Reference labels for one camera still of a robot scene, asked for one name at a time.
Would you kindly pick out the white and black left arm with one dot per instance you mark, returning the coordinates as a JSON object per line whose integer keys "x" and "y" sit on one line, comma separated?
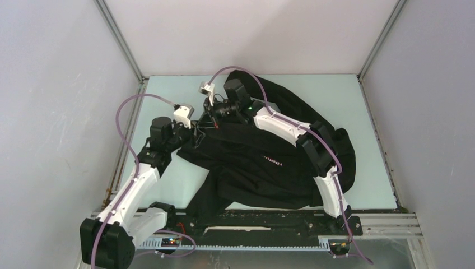
{"x": 122, "y": 208}

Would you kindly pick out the aluminium frame rail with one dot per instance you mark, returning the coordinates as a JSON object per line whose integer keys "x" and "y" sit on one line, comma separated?
{"x": 375, "y": 225}

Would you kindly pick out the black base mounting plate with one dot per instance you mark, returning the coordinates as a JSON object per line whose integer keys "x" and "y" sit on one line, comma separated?
{"x": 265, "y": 228}

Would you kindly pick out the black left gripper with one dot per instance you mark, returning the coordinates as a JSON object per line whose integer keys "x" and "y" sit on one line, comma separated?
{"x": 178, "y": 125}

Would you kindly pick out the black jacket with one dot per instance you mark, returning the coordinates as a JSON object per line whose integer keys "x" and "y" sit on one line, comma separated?
{"x": 256, "y": 168}

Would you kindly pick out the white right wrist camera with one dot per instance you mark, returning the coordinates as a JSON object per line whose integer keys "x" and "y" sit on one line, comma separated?
{"x": 208, "y": 89}

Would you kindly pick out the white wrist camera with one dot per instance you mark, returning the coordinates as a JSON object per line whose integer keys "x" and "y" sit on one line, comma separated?
{"x": 182, "y": 114}
{"x": 208, "y": 89}

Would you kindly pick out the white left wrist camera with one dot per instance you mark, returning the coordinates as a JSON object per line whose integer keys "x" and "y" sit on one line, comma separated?
{"x": 182, "y": 114}

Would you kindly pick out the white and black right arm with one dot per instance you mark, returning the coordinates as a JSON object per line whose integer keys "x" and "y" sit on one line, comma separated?
{"x": 312, "y": 141}

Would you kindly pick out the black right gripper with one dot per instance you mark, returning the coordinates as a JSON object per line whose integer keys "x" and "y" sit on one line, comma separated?
{"x": 206, "y": 120}

